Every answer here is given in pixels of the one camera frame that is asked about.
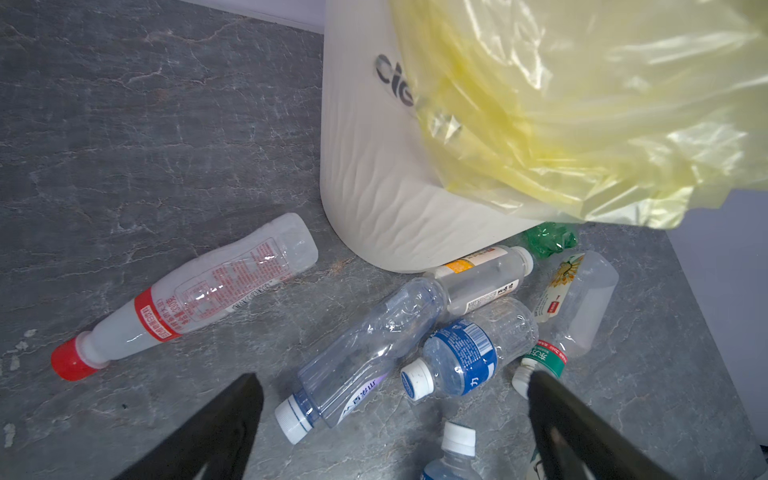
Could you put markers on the clear bottle red cap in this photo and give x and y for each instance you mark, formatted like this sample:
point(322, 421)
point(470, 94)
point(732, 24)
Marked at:
point(197, 294)

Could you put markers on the square bottle sunflower label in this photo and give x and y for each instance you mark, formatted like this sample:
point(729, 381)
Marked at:
point(569, 314)

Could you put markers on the white plastic bin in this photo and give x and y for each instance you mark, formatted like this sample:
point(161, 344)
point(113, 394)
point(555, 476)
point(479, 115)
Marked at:
point(378, 189)

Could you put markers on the green bottle yellow cap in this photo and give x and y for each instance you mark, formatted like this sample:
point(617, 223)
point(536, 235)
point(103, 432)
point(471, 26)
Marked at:
point(550, 238)

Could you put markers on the clear bottle orange label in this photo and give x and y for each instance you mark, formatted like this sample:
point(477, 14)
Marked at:
point(474, 281)

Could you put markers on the tall bottle blue label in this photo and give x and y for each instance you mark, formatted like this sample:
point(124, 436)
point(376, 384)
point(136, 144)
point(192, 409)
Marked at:
point(459, 450)

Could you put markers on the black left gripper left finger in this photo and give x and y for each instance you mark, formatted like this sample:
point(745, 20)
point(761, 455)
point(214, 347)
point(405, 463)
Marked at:
point(215, 443)

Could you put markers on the yellow bin liner bag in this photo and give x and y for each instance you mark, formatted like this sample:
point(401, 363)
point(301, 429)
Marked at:
point(623, 112)

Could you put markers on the clear bottle purple label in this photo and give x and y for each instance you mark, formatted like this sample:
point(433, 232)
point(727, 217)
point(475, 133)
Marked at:
point(343, 375)

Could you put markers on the small bottle blue label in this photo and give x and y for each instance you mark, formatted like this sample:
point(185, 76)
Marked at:
point(466, 353)

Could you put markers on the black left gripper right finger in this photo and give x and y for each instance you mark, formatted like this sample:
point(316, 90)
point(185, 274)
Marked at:
point(572, 442)

